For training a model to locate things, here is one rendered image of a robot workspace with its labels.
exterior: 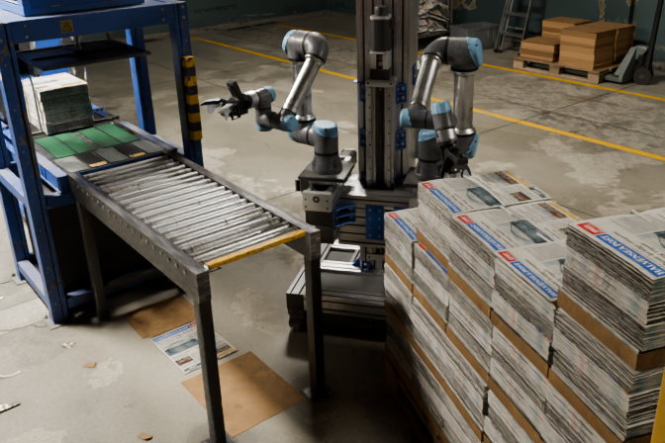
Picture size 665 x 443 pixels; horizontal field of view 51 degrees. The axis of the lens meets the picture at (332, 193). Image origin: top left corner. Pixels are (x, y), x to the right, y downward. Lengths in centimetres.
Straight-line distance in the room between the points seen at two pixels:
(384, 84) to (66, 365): 200
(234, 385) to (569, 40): 650
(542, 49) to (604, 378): 746
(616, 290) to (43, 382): 267
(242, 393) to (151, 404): 39
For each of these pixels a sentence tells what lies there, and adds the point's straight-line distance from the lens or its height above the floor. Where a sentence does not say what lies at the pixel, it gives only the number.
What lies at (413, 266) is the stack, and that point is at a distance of 267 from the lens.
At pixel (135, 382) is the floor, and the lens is 343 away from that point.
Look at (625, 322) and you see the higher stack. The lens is 163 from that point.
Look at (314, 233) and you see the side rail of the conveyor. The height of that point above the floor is 79.
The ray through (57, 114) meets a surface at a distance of 439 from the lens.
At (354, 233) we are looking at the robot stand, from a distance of 338.
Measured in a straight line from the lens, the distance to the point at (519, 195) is 246.
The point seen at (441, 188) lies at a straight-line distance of 247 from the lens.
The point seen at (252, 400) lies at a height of 0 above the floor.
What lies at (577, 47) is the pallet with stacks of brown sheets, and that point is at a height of 37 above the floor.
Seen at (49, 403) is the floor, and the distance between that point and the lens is 344.
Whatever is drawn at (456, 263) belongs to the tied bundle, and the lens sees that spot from 230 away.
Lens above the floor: 200
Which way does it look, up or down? 23 degrees down
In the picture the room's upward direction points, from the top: 2 degrees counter-clockwise
